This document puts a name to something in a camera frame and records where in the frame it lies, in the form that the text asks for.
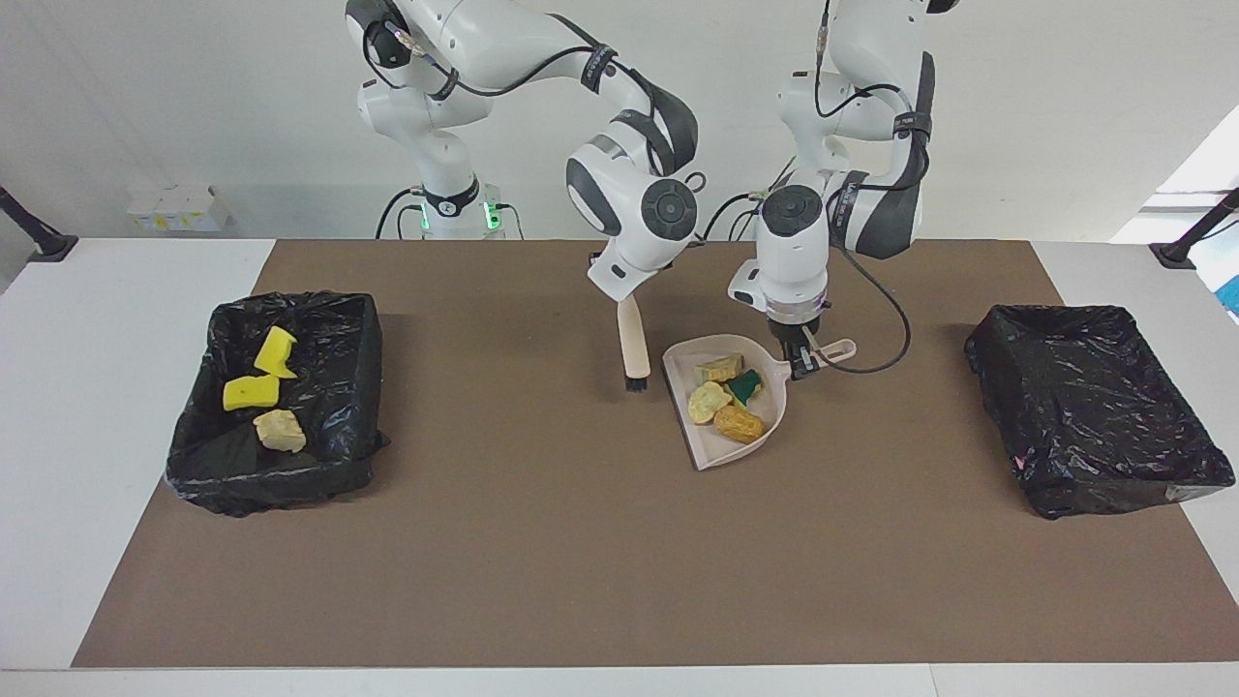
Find all yellow sponge piece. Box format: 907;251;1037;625
254;326;299;379

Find black left base cable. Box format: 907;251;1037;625
702;192;775;241

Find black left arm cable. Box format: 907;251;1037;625
811;0;935;376

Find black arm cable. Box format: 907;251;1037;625
363;15;710;249
811;0;935;376

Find beige plastic dustpan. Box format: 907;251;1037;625
662;334;859;472

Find black right base cable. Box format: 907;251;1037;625
376;187;427;240

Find bin lined with black bag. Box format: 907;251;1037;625
165;290;390;519
964;304;1237;521

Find green and yellow sponge piece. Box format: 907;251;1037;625
222;374;282;412

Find brown table mat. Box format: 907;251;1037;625
71;238;1239;669

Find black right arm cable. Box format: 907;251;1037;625
363;15;710;249

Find white cardboard box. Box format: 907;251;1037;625
128;184;231;233

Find beige hand brush black bristles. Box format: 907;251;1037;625
617;295;652;393

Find black base cable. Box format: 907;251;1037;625
376;187;427;240
702;192;775;241

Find brown cork-like lump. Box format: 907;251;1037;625
713;404;767;446

